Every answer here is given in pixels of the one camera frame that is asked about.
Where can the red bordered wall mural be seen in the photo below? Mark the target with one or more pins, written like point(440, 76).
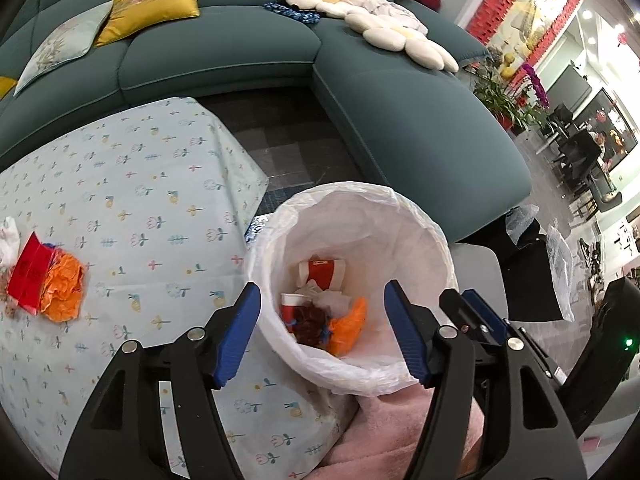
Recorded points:
point(487, 20)

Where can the red and white paper cup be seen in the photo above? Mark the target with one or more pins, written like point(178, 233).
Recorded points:
point(325, 272)
point(291, 307)

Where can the yellow embroidered cushion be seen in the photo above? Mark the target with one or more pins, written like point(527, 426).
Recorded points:
point(150, 5)
point(5, 87)

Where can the pale knotted cushion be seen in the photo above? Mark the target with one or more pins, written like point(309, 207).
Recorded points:
point(395, 12)

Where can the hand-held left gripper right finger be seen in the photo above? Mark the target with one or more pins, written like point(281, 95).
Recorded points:
point(405, 335)

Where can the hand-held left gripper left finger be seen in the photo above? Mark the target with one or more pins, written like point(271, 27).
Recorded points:
point(235, 340)

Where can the blue white printed packet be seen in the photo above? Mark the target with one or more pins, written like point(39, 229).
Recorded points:
point(257, 227)

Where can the light blue embroidered cushion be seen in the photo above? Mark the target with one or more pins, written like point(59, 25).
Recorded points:
point(60, 47)

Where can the light blue floral tablecloth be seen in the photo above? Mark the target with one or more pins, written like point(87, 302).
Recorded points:
point(150, 185)

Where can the teal sectional sofa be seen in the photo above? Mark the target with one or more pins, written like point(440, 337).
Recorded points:
point(400, 110)

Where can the purple orchid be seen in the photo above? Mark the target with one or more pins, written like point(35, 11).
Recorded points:
point(537, 85)

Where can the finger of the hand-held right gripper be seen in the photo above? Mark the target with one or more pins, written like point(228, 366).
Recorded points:
point(452, 307)
point(487, 307)

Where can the white tissue wad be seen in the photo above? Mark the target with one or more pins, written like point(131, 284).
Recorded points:
point(335, 302)

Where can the clear plastic bag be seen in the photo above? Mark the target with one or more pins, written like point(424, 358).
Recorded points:
point(560, 270)
point(520, 225)

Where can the dark red brown wrapper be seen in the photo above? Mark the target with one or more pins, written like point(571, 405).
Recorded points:
point(310, 325)

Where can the red envelope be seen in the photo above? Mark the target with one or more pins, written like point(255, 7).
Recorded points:
point(30, 270)

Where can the pink fleece blanket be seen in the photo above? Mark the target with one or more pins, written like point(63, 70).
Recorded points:
point(380, 435)

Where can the white lined waste bin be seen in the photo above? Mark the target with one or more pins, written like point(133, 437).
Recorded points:
point(360, 230)

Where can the blue flower garland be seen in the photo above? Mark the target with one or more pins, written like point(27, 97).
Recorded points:
point(292, 11)

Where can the black office chair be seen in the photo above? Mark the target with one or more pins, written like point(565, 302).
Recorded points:
point(580, 155)

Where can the dark wall screen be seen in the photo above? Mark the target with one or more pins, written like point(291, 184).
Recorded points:
point(572, 87)

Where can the orange plastic bag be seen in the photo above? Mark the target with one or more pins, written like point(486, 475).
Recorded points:
point(347, 330)

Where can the grey stool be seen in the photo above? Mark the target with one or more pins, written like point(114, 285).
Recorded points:
point(480, 270)

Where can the orange bag with red print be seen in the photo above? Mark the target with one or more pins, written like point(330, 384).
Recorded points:
point(65, 285)

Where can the white crumpled tissue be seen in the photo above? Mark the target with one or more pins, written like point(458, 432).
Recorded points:
point(7, 240)

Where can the green potted plant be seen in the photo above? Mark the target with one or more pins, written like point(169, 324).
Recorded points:
point(500, 95)

